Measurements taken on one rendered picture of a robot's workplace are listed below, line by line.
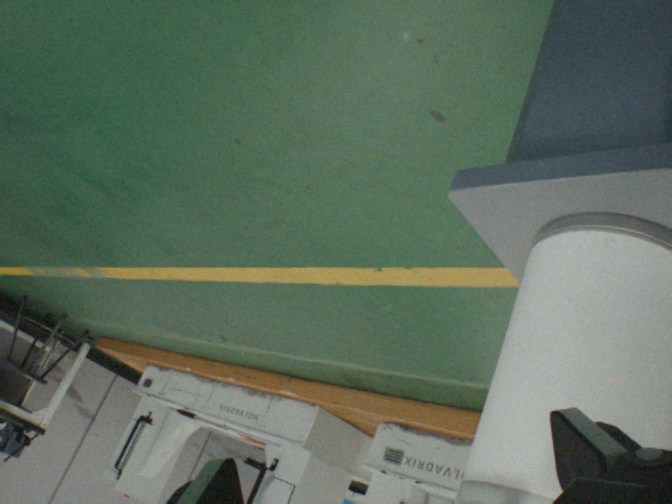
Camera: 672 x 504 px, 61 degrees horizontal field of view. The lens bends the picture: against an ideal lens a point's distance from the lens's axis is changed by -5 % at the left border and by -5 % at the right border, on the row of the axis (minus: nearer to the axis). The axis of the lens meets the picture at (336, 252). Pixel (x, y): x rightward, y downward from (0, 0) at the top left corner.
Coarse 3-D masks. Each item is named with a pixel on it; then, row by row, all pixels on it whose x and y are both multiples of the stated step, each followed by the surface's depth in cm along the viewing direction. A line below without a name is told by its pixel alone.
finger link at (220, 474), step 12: (204, 468) 15; (216, 468) 15; (228, 468) 15; (204, 480) 14; (216, 480) 14; (228, 480) 15; (192, 492) 14; (204, 492) 13; (216, 492) 14; (228, 492) 15; (240, 492) 16
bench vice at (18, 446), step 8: (8, 424) 391; (16, 424) 385; (0, 432) 393; (8, 432) 385; (16, 432) 378; (8, 440) 377; (16, 440) 376; (24, 440) 373; (0, 448) 378; (8, 448) 373; (16, 448) 377; (8, 456) 363; (16, 456) 377
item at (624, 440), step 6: (600, 426) 14; (606, 426) 14; (612, 426) 14; (606, 432) 14; (612, 432) 14; (618, 432) 14; (618, 438) 13; (624, 438) 13; (630, 438) 13; (624, 444) 13; (630, 444) 13; (636, 444) 13; (630, 450) 13
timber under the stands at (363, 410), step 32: (128, 352) 357; (160, 352) 333; (256, 384) 265; (288, 384) 252; (320, 384) 240; (352, 416) 237; (384, 416) 212; (416, 416) 203; (448, 416) 195; (480, 416) 187
